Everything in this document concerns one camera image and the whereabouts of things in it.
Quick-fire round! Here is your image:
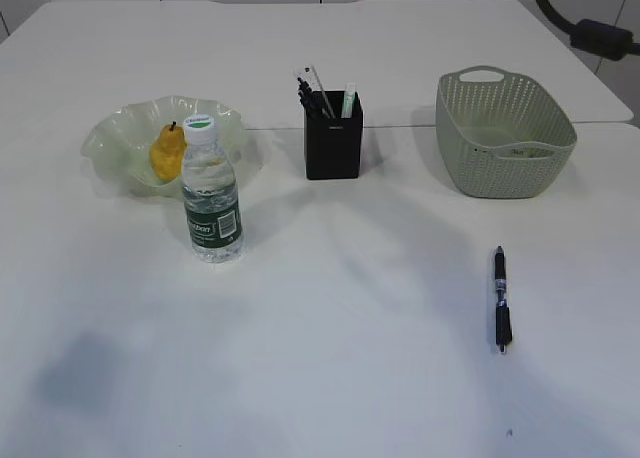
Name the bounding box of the black pen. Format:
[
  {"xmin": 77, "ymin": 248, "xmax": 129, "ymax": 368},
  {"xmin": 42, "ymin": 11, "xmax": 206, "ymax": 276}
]
[
  {"xmin": 297, "ymin": 77, "xmax": 332, "ymax": 118},
  {"xmin": 493, "ymin": 246, "xmax": 513, "ymax": 354},
  {"xmin": 298, "ymin": 90, "xmax": 330, "ymax": 119}
]

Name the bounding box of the teal utility knife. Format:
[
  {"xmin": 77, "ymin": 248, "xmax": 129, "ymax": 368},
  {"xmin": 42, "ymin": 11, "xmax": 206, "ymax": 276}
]
[{"xmin": 341, "ymin": 83, "xmax": 356, "ymax": 119}]

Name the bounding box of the clear water bottle green label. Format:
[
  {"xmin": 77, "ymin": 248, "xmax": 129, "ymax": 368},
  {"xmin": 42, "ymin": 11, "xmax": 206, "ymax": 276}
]
[{"xmin": 181, "ymin": 114, "xmax": 243, "ymax": 264}]

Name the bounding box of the clear plastic ruler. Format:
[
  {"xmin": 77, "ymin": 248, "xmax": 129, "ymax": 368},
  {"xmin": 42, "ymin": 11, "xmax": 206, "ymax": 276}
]
[{"xmin": 294, "ymin": 65, "xmax": 336, "ymax": 119}]

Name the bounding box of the yellow pear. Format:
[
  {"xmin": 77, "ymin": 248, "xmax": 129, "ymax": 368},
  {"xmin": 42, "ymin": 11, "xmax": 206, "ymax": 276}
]
[{"xmin": 149, "ymin": 121, "xmax": 186, "ymax": 183}]

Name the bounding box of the yellow white waste paper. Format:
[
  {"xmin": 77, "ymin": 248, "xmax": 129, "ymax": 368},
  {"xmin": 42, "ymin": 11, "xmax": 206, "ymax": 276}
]
[{"xmin": 509, "ymin": 147, "xmax": 552, "ymax": 158}]

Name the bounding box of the black square pen holder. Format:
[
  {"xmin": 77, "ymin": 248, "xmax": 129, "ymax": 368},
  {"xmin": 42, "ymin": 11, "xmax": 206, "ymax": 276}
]
[{"xmin": 304, "ymin": 90, "xmax": 364, "ymax": 180}]

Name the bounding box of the green plastic woven basket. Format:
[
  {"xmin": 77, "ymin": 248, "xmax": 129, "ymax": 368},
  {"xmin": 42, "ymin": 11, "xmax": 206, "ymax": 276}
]
[{"xmin": 435, "ymin": 65, "xmax": 577, "ymax": 199}]

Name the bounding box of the pale green wavy glass plate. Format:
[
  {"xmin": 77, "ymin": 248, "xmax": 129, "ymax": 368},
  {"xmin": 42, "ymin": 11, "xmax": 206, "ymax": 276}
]
[{"xmin": 81, "ymin": 95, "xmax": 262, "ymax": 199}]

